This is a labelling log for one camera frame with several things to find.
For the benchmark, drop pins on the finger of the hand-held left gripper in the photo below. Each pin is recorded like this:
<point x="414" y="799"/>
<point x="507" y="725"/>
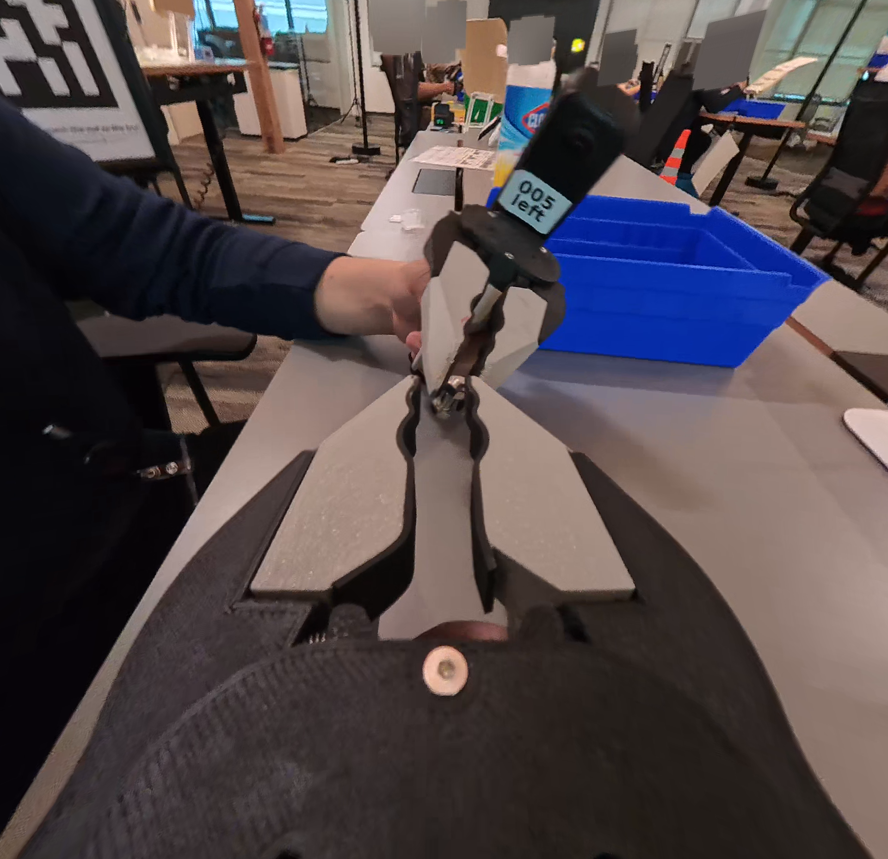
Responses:
<point x="451" y="297"/>
<point x="520" y="331"/>

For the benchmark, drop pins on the black wall screen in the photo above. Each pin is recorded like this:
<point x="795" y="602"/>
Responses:
<point x="583" y="5"/>

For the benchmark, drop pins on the person's left forearm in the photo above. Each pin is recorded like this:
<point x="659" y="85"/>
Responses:
<point x="208" y="269"/>

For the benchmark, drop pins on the small silver bolt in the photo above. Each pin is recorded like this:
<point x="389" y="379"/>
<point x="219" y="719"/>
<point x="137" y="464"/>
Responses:
<point x="456" y="387"/>

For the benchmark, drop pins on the black white pattern board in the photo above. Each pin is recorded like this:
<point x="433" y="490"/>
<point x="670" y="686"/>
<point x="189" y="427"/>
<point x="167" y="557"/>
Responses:
<point x="55" y="47"/>

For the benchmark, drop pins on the wooden desk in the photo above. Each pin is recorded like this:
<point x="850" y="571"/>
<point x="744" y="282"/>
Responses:
<point x="194" y="70"/>

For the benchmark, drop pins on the person's left hand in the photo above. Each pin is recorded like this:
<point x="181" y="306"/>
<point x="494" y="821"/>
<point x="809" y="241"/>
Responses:
<point x="392" y="297"/>

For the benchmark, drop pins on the green white small box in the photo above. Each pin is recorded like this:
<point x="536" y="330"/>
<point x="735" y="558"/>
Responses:
<point x="484" y="109"/>

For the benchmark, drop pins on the orange traffic cone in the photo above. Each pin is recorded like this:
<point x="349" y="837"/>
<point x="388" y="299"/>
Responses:
<point x="676" y="162"/>

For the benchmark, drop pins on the instruction sign on stand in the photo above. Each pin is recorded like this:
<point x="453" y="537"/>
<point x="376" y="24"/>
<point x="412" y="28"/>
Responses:
<point x="871" y="436"/>

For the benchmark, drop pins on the black office chair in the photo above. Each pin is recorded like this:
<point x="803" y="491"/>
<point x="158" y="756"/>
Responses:
<point x="846" y="193"/>
<point x="173" y="345"/>

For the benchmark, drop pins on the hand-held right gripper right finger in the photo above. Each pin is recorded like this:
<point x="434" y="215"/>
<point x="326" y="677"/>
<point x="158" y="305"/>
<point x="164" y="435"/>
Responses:
<point x="548" y="519"/>

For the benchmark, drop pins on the white cabinet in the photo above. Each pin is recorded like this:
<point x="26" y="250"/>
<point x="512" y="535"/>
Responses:
<point x="277" y="103"/>

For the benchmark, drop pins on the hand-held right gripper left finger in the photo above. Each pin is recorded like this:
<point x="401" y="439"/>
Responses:
<point x="333" y="519"/>

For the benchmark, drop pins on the brown cardboard sheet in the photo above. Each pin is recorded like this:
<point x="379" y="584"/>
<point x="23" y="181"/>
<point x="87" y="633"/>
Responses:
<point x="485" y="54"/>

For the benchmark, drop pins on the blue white wipes canister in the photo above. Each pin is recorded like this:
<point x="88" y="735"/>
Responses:
<point x="517" y="116"/>

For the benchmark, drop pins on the blue plastic bin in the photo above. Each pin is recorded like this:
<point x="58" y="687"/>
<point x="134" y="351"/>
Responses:
<point x="659" y="297"/>

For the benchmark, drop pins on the printed paper leaflet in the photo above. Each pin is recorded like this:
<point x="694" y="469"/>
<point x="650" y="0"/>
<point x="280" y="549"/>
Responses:
<point x="451" y="158"/>

